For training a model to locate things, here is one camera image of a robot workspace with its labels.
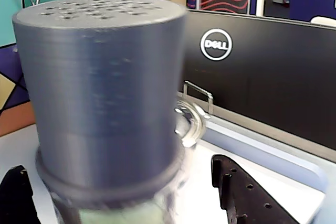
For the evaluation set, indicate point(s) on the grey cylindrical shaker lid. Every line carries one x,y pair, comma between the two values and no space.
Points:
99,90

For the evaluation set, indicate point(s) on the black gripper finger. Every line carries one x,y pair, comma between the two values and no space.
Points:
241,195
15,197

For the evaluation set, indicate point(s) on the black Dell monitor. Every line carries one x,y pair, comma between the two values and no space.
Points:
262,82

